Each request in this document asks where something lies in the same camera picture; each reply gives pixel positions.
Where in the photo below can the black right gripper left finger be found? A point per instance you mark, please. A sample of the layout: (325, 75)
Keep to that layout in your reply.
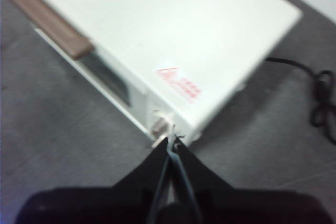
(92, 205)

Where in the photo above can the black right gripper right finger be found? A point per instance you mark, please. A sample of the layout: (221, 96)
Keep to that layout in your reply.
(249, 208)

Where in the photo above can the cream oven temperature knob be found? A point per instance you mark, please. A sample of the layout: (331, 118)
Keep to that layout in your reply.
(161, 123)

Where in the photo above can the cream Toshiba toaster oven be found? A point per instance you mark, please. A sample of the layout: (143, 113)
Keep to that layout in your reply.
(183, 24)

